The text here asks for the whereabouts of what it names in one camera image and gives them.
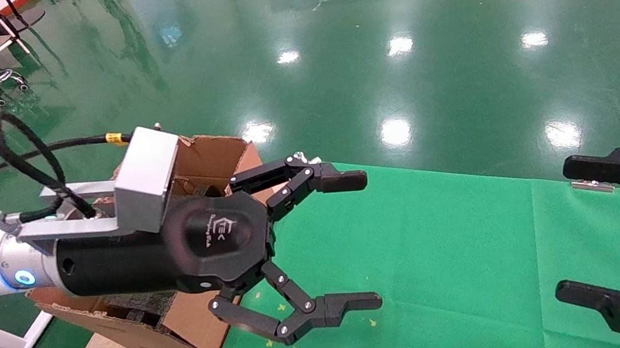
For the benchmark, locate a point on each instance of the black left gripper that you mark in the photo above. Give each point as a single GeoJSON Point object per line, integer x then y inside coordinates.
{"type": "Point", "coordinates": [208, 242]}

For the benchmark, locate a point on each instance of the large open brown carton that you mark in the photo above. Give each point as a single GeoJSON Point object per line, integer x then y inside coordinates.
{"type": "Point", "coordinates": [210, 155]}

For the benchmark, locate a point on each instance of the silver binder clip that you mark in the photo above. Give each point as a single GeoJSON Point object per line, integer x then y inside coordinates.
{"type": "Point", "coordinates": [300, 155]}
{"type": "Point", "coordinates": [592, 186]}

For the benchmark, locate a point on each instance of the green table cloth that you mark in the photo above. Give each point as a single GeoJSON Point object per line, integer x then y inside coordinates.
{"type": "Point", "coordinates": [469, 267]}

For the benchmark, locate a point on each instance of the black foam block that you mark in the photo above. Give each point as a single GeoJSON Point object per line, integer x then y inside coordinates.
{"type": "Point", "coordinates": [139, 304]}

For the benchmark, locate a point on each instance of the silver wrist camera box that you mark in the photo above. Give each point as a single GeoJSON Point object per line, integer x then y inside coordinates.
{"type": "Point", "coordinates": [146, 174]}

